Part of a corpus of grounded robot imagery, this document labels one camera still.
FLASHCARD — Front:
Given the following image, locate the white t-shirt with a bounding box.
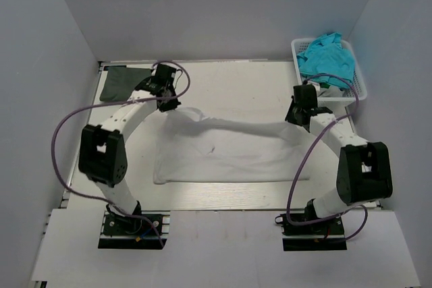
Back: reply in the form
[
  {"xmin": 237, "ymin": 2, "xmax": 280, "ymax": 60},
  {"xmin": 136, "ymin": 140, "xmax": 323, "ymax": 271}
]
[{"xmin": 153, "ymin": 107, "xmax": 306, "ymax": 184}]

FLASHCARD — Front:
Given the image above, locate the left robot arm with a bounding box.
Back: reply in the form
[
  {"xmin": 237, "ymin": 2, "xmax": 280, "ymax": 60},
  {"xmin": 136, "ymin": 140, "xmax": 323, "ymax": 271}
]
[{"xmin": 78, "ymin": 61, "xmax": 181, "ymax": 233}]

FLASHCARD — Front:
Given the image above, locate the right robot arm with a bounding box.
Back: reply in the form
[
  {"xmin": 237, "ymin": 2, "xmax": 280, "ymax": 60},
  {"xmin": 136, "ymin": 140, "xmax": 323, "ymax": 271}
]
[{"xmin": 286, "ymin": 84, "xmax": 393, "ymax": 233}]

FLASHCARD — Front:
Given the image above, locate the grey garment in basket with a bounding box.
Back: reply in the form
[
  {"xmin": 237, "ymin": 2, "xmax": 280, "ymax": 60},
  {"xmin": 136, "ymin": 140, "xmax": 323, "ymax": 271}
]
[{"xmin": 317, "ymin": 86, "xmax": 344, "ymax": 98}]

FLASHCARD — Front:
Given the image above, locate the dark green folded t-shirt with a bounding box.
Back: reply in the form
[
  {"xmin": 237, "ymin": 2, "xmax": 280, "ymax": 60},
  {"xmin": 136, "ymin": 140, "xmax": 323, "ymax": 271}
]
[{"xmin": 99, "ymin": 66, "xmax": 152, "ymax": 103}]

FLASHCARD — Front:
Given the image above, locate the teal t-shirt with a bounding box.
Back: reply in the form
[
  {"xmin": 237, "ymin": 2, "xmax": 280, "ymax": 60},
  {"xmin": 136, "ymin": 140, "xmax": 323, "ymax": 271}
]
[{"xmin": 296, "ymin": 32, "xmax": 355, "ymax": 89}]

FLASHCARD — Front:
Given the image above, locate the white plastic basket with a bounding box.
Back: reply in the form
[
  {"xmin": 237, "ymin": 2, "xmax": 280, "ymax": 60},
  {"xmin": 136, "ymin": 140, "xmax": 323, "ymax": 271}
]
[{"xmin": 291, "ymin": 37, "xmax": 367, "ymax": 106}]

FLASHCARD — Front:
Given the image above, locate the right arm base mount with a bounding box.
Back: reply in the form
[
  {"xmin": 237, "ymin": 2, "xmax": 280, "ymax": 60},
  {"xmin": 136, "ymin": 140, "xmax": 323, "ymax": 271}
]
[{"xmin": 275, "ymin": 214, "xmax": 347, "ymax": 252}]

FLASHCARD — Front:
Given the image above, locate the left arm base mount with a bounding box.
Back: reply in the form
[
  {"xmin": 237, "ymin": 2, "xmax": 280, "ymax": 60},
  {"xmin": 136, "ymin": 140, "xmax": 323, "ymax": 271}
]
[{"xmin": 98, "ymin": 211, "xmax": 170, "ymax": 250}]

